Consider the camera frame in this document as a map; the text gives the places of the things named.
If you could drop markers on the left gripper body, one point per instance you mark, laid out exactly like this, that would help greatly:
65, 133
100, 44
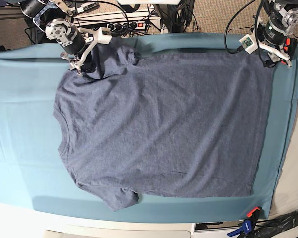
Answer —
269, 39

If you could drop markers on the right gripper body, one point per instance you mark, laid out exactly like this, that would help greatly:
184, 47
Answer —
77, 44

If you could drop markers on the blue-grey heather T-shirt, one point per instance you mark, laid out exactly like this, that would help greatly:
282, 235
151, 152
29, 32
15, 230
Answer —
185, 124

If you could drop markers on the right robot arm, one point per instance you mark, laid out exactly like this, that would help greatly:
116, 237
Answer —
55, 19

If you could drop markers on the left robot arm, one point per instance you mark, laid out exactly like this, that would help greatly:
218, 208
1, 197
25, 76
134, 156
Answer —
275, 21

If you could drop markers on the orange black clamp upper right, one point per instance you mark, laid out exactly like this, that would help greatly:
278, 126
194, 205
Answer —
290, 47

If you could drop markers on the teal table cloth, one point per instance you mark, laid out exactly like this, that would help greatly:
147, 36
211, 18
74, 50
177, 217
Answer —
33, 176

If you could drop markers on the black plastic bag bottom right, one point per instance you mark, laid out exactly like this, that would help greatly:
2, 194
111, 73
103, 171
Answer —
277, 225

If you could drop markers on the orange blue clamp bottom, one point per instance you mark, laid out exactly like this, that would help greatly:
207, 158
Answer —
247, 229

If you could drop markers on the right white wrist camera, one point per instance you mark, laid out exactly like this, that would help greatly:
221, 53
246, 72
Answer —
102, 35

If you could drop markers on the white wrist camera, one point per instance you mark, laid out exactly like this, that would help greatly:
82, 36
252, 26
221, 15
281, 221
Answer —
249, 43
102, 35

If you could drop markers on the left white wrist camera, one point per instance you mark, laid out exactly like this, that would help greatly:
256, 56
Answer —
249, 43

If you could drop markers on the white power strip red switch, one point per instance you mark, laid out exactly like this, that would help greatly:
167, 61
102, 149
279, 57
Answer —
144, 26

